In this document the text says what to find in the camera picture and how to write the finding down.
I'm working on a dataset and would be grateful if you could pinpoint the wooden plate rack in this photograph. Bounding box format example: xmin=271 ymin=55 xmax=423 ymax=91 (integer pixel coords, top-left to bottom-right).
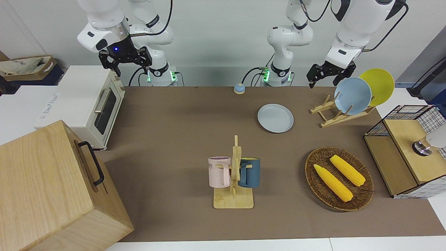
xmin=310 ymin=95 xmax=377 ymax=128

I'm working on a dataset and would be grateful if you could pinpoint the brown wicker basket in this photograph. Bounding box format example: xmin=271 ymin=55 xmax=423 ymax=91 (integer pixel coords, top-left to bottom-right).
xmin=305 ymin=146 xmax=374 ymax=212

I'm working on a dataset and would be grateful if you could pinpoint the black stand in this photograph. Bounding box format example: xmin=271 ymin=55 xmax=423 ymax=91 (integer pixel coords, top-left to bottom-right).
xmin=407 ymin=58 xmax=446 ymax=98

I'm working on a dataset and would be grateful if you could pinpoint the short yellow corn cob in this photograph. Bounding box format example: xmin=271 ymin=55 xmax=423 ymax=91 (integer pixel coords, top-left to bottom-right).
xmin=330 ymin=155 xmax=366 ymax=187

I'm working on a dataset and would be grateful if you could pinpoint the wooden mug stand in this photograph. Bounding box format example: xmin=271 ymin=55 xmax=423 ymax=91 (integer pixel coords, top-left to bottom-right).
xmin=213 ymin=135 xmax=254 ymax=209

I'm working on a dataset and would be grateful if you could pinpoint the black right base cable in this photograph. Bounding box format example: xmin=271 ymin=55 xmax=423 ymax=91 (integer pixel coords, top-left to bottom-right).
xmin=128 ymin=66 xmax=147 ymax=86

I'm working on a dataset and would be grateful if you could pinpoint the white paper bag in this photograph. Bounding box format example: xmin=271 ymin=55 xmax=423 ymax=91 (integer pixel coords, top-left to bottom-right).
xmin=0 ymin=58 xmax=46 ymax=75

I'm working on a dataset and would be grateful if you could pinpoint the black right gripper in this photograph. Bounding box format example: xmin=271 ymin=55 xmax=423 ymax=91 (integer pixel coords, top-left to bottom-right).
xmin=99 ymin=35 xmax=153 ymax=77

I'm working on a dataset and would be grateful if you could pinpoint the wire grid wooden shelf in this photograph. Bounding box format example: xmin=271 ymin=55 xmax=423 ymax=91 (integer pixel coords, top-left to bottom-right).
xmin=363 ymin=105 xmax=446 ymax=199

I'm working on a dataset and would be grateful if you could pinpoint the gray plate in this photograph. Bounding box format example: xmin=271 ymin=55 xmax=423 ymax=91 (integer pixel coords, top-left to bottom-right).
xmin=257 ymin=104 xmax=294 ymax=134

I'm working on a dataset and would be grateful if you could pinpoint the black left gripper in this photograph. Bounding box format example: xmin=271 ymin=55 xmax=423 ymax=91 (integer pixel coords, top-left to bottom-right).
xmin=306 ymin=61 xmax=356 ymax=88

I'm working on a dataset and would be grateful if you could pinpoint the light blue plate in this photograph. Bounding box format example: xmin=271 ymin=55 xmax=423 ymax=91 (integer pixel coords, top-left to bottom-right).
xmin=334 ymin=77 xmax=372 ymax=116

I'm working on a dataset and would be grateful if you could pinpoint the long yellow corn cob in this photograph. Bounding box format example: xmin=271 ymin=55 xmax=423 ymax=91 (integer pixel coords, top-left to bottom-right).
xmin=314 ymin=164 xmax=354 ymax=202

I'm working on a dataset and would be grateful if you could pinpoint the dark blue bin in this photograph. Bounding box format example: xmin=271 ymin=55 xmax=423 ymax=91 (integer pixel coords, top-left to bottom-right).
xmin=0 ymin=66 xmax=65 ymax=88

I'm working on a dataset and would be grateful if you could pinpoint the black base cable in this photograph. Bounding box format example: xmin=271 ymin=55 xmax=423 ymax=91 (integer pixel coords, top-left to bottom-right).
xmin=241 ymin=52 xmax=276 ymax=87
xmin=128 ymin=66 xmax=147 ymax=86

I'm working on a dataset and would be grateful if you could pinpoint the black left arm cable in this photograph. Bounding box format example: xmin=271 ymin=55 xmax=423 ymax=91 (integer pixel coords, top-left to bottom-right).
xmin=300 ymin=0 xmax=409 ymax=53

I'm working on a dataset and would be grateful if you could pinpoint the white silver-based lamp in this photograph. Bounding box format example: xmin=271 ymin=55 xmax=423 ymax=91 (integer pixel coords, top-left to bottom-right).
xmin=412 ymin=125 xmax=446 ymax=156

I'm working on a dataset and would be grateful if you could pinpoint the brown table mat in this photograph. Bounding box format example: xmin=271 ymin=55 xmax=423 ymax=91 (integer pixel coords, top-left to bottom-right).
xmin=94 ymin=85 xmax=446 ymax=243

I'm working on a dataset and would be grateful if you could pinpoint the yellow plate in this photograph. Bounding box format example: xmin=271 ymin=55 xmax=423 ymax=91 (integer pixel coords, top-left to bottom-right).
xmin=359 ymin=68 xmax=395 ymax=107

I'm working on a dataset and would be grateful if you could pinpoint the black left base cable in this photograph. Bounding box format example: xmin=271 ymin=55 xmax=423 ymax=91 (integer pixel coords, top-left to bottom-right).
xmin=241 ymin=52 xmax=276 ymax=87

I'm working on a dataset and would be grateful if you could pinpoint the black box handle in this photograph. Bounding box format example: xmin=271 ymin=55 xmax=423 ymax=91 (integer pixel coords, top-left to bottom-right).
xmin=77 ymin=141 xmax=105 ymax=186

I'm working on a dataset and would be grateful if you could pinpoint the pink mug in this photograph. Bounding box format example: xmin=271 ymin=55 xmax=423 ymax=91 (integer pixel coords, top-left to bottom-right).
xmin=208 ymin=157 xmax=232 ymax=188

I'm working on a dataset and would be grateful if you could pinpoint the dark blue mug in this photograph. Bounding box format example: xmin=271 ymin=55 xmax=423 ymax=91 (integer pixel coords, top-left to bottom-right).
xmin=238 ymin=158 xmax=261 ymax=189

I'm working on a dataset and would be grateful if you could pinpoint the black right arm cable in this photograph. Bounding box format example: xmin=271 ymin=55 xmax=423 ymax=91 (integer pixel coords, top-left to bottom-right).
xmin=130 ymin=0 xmax=174 ymax=36

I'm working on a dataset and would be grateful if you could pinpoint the brown cardboard box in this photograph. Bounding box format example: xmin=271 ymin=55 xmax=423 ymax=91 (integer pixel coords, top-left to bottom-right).
xmin=0 ymin=55 xmax=58 ymax=82

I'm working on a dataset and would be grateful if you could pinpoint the light wooden box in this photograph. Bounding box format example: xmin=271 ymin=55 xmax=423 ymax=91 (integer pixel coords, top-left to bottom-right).
xmin=0 ymin=120 xmax=134 ymax=251

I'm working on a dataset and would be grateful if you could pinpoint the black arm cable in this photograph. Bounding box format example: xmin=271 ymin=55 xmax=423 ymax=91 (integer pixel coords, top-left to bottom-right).
xmin=300 ymin=0 xmax=409 ymax=53
xmin=130 ymin=0 xmax=174 ymax=36

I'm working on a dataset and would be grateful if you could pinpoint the white toaster oven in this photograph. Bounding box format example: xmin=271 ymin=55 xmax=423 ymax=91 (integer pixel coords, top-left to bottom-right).
xmin=34 ymin=65 xmax=126 ymax=150

